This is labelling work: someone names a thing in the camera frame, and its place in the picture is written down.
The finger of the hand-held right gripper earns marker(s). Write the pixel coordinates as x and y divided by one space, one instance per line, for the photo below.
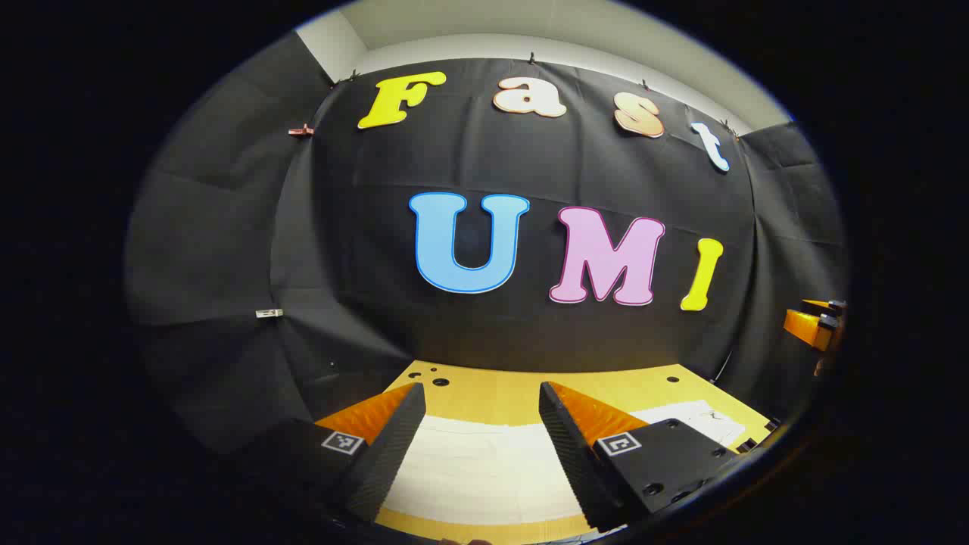
808 329
825 307

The white jeans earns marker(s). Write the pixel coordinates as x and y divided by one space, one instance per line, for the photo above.
484 469

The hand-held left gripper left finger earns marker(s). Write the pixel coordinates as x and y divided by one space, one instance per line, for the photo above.
390 446

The black backdrop cloth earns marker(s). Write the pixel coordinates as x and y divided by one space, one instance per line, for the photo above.
500 159

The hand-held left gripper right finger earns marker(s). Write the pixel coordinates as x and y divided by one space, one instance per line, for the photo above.
575 462

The white clip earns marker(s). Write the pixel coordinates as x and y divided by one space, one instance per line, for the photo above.
269 312

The red clip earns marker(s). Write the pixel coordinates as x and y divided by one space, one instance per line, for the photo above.
300 130

